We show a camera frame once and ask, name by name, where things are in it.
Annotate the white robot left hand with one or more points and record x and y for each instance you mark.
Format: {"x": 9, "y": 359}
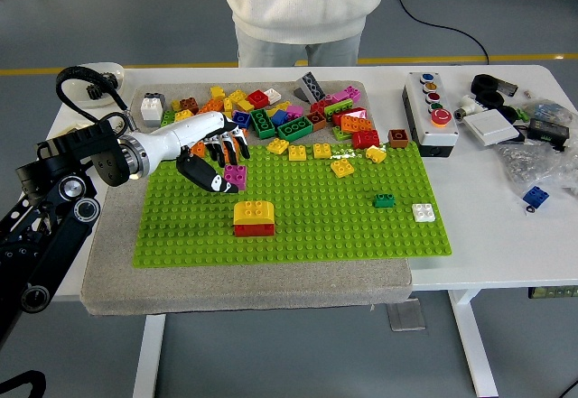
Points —
{"x": 189, "y": 134}

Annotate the magenta square brick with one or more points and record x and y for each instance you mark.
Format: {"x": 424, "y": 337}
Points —
{"x": 237, "y": 176}

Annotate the yellow curved brick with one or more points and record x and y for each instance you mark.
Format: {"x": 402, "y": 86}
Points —
{"x": 254, "y": 210}

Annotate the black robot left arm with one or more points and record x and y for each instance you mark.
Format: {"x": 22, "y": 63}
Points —
{"x": 77, "y": 143}

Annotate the yellow square brick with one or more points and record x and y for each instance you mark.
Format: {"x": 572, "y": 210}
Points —
{"x": 217, "y": 93}
{"x": 246, "y": 105}
{"x": 376, "y": 154}
{"x": 278, "y": 145}
{"x": 322, "y": 150}
{"x": 237, "y": 97}
{"x": 342, "y": 168}
{"x": 297, "y": 152}
{"x": 183, "y": 115}

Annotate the brown square brick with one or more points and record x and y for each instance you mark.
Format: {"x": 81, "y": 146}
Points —
{"x": 398, "y": 138}
{"x": 189, "y": 105}

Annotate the white and grey brick stack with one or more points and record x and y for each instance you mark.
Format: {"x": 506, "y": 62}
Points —
{"x": 151, "y": 110}

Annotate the yellow narrow brick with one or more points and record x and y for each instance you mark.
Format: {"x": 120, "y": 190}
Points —
{"x": 227, "y": 104}

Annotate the orange flat long brick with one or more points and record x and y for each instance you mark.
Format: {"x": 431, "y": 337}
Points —
{"x": 244, "y": 133}

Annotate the blue square brick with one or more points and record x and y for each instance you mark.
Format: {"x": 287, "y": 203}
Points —
{"x": 536, "y": 196}
{"x": 243, "y": 120}
{"x": 279, "y": 118}

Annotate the green long upturned brick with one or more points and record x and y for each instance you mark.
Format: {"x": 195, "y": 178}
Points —
{"x": 263, "y": 123}
{"x": 294, "y": 128}

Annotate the red square brick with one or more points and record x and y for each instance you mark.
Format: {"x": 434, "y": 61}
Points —
{"x": 258, "y": 99}
{"x": 319, "y": 108}

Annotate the yellow flat brick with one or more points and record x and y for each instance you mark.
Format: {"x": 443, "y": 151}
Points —
{"x": 271, "y": 112}

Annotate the white square brick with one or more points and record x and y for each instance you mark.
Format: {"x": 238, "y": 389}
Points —
{"x": 273, "y": 95}
{"x": 423, "y": 213}

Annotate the pink square brick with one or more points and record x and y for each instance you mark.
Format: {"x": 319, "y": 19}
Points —
{"x": 295, "y": 110}

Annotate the red stepped brick stack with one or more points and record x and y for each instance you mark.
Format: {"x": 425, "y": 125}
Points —
{"x": 254, "y": 231}

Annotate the brown upturned brick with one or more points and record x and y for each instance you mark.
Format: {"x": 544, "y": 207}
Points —
{"x": 316, "y": 120}

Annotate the grey long brick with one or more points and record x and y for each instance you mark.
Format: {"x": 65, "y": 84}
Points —
{"x": 311, "y": 86}

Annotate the green square brick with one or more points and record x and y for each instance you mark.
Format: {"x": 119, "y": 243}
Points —
{"x": 341, "y": 132}

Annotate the lime green long brick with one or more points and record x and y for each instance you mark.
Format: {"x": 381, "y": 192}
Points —
{"x": 338, "y": 108}

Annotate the pink long brick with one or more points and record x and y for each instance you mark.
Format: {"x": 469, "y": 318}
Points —
{"x": 348, "y": 94}

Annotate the red glossy sloped brick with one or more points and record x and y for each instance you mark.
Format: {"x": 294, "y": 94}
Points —
{"x": 354, "y": 113}

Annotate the red rounded brick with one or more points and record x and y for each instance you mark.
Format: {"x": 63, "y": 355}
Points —
{"x": 365, "y": 139}

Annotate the small dark green brick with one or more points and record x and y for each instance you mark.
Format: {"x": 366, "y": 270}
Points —
{"x": 384, "y": 200}

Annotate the black metal gear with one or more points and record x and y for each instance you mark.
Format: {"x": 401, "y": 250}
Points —
{"x": 94, "y": 92}
{"x": 110, "y": 81}

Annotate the white plastic bowl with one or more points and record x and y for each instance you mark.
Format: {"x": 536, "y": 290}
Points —
{"x": 74, "y": 93}

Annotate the grey-brown mat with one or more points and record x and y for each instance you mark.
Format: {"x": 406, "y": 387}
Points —
{"x": 248, "y": 285}

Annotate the green studded baseplate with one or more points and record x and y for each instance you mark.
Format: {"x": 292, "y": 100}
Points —
{"x": 325, "y": 231}

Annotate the person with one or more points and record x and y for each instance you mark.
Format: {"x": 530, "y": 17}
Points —
{"x": 302, "y": 1}

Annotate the white table leg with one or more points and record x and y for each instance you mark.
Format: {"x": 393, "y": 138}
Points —
{"x": 149, "y": 357}
{"x": 474, "y": 348}

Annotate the white push-button control box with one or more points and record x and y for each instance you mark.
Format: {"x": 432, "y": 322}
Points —
{"x": 440, "y": 132}

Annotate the white pipe fitting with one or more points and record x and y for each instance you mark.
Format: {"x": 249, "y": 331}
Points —
{"x": 469, "y": 105}

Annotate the grey floor plate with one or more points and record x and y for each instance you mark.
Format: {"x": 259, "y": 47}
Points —
{"x": 406, "y": 317}

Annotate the black clamp with metal plate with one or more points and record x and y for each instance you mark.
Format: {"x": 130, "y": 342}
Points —
{"x": 485, "y": 83}

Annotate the green plastic clip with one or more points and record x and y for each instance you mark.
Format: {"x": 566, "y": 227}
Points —
{"x": 524, "y": 113}

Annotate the clear bag of screws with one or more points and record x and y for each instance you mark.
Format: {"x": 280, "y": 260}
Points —
{"x": 533, "y": 163}

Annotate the black power adapter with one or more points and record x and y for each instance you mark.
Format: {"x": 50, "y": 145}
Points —
{"x": 547, "y": 131}

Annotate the clear bag of blue parts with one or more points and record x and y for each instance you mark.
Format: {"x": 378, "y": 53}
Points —
{"x": 548, "y": 110}

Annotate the table height control panel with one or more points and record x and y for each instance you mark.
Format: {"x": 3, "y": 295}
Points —
{"x": 553, "y": 292}

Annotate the white wall switch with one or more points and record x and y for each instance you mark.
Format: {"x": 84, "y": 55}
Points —
{"x": 491, "y": 128}

